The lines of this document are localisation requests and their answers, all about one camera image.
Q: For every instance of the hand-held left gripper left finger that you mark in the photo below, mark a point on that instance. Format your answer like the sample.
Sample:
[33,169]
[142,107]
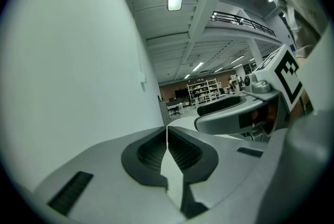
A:
[104,178]

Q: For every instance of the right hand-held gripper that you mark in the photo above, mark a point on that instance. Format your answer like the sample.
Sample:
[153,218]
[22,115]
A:
[281,79]

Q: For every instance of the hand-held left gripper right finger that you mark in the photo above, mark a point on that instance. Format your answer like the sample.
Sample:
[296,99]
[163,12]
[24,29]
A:
[224,165]

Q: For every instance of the person's right forearm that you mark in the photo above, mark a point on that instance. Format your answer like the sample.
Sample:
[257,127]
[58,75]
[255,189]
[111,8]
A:
[304,51]

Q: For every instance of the white shelf rack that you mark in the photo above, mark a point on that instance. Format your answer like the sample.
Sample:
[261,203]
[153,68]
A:
[206,91]

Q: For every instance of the black office chair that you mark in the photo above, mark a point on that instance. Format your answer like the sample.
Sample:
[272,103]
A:
[174,111]

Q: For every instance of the black balcony railing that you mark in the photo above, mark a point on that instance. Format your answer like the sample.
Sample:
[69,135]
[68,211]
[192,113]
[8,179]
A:
[242,22]

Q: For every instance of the white wall conduit box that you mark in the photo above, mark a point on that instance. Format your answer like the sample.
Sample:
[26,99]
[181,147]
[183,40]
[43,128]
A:
[143,82]

